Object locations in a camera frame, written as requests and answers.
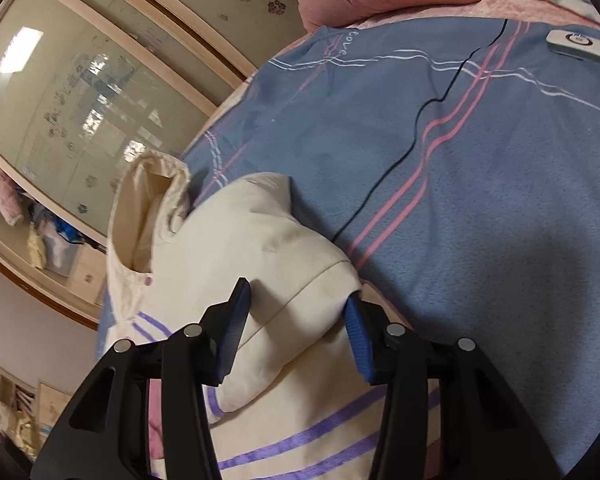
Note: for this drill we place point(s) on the yellow cloth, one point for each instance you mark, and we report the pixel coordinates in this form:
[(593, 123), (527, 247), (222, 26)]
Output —
[(36, 248)]

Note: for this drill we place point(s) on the wooden bookshelf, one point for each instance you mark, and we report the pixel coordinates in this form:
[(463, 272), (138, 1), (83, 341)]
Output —
[(28, 415)]

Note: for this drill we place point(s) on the cream and pink hooded jacket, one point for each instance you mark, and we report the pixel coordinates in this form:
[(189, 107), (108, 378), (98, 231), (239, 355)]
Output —
[(294, 406)]

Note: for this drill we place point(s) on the clear plastic storage box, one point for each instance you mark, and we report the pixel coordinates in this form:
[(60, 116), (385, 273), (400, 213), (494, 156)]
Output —
[(60, 254)]

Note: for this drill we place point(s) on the sliding door wardrobe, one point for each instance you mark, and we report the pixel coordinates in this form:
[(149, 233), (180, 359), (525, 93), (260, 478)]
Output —
[(88, 85)]

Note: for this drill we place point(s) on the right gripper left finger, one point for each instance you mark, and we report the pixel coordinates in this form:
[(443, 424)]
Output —
[(103, 431)]

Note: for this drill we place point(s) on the white remote control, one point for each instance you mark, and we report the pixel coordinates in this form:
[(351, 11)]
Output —
[(574, 45)]

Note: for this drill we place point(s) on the blue plaid bed sheet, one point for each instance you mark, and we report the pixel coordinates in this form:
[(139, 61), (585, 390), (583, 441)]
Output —
[(456, 163)]

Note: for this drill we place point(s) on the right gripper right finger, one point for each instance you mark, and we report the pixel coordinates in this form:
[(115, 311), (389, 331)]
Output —
[(449, 413)]

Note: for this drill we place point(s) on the pink hanging jacket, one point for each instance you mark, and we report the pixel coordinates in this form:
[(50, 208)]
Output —
[(10, 207)]

